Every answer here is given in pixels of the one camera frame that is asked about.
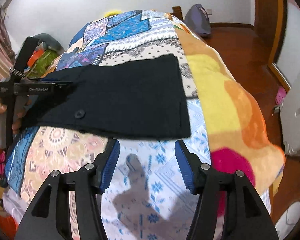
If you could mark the dark green cushion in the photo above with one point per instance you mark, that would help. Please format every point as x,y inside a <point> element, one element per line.
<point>50,42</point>

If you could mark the patchwork blue bedsheet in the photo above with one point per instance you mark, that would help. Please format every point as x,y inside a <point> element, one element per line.
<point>147,198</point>

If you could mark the brown wooden door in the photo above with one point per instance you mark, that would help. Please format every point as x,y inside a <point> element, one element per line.
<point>270,26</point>

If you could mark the green patterned bag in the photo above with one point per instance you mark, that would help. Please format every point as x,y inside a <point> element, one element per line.
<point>41,65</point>

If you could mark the orange red box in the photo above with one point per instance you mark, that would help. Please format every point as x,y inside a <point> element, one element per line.
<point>35,56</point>

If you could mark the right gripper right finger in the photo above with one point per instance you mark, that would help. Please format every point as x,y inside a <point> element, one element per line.
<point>245,215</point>

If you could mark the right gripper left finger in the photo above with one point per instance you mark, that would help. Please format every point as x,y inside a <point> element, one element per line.
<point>63,196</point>

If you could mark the orange yellow blanket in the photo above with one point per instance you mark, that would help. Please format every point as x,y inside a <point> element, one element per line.
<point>236,129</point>

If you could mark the person left hand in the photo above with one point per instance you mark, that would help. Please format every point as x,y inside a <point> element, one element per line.
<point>17,123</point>

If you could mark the yellow plush toy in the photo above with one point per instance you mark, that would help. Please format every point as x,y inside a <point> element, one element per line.
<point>112,13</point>

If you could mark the black pants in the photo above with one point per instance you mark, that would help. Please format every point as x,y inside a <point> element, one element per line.
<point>141,99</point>

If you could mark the white suitcase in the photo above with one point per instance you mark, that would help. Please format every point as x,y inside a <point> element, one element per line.
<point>290,120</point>

